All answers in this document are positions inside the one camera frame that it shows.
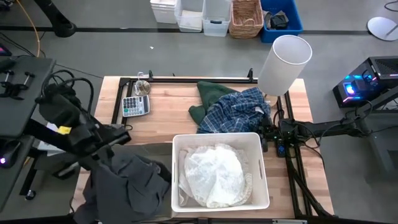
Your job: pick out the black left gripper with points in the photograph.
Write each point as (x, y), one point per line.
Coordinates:
(90, 135)

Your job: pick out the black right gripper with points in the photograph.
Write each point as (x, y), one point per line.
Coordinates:
(268, 127)

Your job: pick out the blue plaid shirt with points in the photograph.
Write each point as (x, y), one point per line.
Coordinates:
(233, 115)

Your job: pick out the dark grey garment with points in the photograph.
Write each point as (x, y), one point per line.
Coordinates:
(130, 189)

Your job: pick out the dark green garment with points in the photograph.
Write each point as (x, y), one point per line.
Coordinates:
(211, 91)

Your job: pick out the white lace garment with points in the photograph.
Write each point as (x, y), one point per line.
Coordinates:
(214, 177)

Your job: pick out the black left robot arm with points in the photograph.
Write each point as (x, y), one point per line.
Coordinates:
(59, 112)

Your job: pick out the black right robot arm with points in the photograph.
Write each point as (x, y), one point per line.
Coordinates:
(326, 128)

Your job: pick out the dark clothes in crate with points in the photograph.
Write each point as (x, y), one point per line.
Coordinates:
(278, 21)

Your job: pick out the blue lit controller module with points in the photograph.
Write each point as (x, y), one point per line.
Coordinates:
(281, 150)

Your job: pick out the grey desk calculator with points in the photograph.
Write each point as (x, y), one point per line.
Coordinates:
(135, 105)

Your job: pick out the beige fabric bin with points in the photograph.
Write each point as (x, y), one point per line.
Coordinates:
(158, 149)

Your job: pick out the small glass flask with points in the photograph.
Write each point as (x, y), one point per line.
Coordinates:
(142, 87)

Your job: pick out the white plastic bin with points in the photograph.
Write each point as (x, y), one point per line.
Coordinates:
(261, 186)

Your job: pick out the white table lamp wooden base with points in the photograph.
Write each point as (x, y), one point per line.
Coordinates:
(284, 65)

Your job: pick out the white paper booklet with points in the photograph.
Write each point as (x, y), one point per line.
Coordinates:
(46, 147)

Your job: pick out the grey desk with clamp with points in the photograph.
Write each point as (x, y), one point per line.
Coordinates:
(18, 115)

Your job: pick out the black caster foot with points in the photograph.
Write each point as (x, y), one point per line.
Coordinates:
(30, 195)

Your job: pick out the black computer tower with lights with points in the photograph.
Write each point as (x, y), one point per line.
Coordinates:
(367, 81)

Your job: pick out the wicker basket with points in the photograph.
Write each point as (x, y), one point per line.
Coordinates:
(246, 18)

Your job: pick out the black computer mouse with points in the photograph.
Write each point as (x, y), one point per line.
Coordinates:
(9, 154)

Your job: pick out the blue plastic crate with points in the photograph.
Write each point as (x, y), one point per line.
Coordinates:
(293, 18)

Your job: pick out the black desk clamp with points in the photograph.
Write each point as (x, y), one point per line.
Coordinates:
(14, 88)

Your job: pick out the dark desk with mouse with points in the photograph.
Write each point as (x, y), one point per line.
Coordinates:
(12, 183)

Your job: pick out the dark grey side stand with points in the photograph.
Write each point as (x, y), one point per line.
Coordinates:
(385, 146)

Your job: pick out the black stand base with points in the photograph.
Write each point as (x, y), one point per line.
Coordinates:
(60, 26)

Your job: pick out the white storage bin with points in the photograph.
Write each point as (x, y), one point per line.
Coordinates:
(163, 11)

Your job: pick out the clear plastic bin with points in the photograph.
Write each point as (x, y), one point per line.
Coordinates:
(189, 18)

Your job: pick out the black device with pink screen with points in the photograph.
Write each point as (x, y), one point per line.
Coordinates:
(3, 50)

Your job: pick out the round grey floor disc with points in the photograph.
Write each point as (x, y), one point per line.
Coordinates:
(382, 28)

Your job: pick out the black metal table frame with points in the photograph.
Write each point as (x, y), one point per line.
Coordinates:
(293, 177)

